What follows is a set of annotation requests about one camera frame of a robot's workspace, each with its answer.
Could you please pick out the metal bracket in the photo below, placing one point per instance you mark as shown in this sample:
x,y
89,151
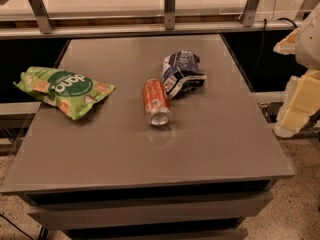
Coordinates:
x,y
41,16
169,14
247,19

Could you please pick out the green snack bag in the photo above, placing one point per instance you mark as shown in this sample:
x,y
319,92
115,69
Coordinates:
x,y
73,93

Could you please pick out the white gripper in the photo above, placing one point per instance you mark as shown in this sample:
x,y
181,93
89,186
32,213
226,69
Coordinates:
x,y
310,44

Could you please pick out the red coke can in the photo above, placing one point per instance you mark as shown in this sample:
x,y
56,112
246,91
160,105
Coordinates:
x,y
156,106

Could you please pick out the right metal bracket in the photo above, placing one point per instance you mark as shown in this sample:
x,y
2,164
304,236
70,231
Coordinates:
x,y
247,19

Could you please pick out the left metal bracket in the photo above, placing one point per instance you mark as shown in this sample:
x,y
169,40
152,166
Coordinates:
x,y
41,16

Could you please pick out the grey cabinet drawer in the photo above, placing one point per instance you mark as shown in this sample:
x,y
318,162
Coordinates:
x,y
150,210

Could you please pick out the metal rail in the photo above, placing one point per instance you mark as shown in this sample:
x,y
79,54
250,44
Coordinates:
x,y
144,30

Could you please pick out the blue white chip bag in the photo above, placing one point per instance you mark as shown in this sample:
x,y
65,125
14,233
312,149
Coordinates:
x,y
181,74

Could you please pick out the middle metal bracket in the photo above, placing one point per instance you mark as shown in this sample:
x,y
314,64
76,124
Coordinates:
x,y
169,14

